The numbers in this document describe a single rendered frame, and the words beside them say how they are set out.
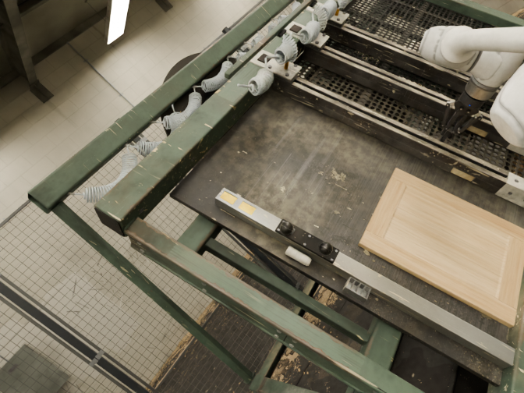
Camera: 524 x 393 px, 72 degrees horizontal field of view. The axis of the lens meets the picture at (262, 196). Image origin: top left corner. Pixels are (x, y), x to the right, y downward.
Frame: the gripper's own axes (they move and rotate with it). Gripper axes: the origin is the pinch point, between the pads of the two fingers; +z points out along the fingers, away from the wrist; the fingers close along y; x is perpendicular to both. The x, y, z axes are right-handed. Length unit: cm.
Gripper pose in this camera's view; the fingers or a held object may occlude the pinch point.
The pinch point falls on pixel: (444, 136)
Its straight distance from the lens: 155.5
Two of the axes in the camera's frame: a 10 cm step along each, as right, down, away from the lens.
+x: -5.0, 6.8, -5.3
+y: -8.6, -4.7, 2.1
